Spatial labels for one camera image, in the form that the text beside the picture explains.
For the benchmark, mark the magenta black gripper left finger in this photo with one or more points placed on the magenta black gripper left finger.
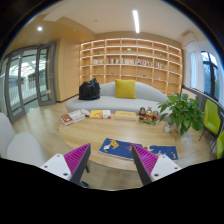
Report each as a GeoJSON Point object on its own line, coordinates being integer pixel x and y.
{"type": "Point", "coordinates": [71, 165]}

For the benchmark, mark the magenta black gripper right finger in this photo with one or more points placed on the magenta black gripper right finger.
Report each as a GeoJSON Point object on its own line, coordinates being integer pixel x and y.
{"type": "Point", "coordinates": [151, 167]}

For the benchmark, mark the blue patterned towel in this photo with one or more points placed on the blue patterned towel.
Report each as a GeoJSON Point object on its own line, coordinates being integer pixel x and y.
{"type": "Point", "coordinates": [122, 149]}

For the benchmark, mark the round wooden coffee table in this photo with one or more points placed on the round wooden coffee table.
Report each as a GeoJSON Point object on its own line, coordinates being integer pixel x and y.
{"type": "Point", "coordinates": [95, 131]}

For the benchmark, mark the red white book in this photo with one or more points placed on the red white book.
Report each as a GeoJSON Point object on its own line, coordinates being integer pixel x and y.
{"type": "Point", "coordinates": [72, 117]}

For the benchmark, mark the colourful toy figures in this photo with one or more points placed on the colourful toy figures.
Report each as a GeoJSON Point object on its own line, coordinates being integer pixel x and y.
{"type": "Point", "coordinates": [148, 116]}

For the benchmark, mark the white armchair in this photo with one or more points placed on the white armchair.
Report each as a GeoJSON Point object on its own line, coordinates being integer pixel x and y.
{"type": "Point", "coordinates": [21, 147]}

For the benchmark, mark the yellow book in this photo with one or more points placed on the yellow book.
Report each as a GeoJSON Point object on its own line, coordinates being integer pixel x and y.
{"type": "Point", "coordinates": [102, 114]}

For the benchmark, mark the yellow flat box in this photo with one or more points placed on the yellow flat box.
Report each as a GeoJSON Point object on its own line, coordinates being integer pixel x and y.
{"type": "Point", "coordinates": [125, 115]}

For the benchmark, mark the green potted plant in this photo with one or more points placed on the green potted plant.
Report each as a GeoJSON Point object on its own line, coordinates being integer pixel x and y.
{"type": "Point", "coordinates": [183, 112]}

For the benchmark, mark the grey curved sofa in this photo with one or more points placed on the grey curved sofa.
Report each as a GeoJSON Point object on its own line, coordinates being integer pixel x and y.
{"type": "Point", "coordinates": [146, 96]}

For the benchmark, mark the lime green chair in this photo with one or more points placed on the lime green chair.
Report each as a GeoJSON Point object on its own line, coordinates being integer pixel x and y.
{"type": "Point", "coordinates": [212, 120]}

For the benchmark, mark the black bag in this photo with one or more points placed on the black bag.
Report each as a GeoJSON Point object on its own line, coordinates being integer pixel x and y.
{"type": "Point", "coordinates": [89, 90]}

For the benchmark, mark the yellow cushion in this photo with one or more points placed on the yellow cushion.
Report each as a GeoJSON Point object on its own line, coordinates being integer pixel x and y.
{"type": "Point", "coordinates": [125, 89]}

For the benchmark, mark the grey glass double door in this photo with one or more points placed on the grey glass double door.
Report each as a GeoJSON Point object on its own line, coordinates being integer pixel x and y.
{"type": "Point", "coordinates": [27, 80]}

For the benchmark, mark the white air conditioner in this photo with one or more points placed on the white air conditioner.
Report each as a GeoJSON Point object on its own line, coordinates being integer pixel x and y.
{"type": "Point", "coordinates": [189, 39]}

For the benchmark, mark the long ceiling light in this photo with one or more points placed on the long ceiling light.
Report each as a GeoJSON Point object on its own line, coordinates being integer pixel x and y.
{"type": "Point", "coordinates": [136, 20]}

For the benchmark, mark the wooden wall bookshelf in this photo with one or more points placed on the wooden wall bookshelf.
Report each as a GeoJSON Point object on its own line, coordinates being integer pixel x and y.
{"type": "Point", "coordinates": [150, 62]}

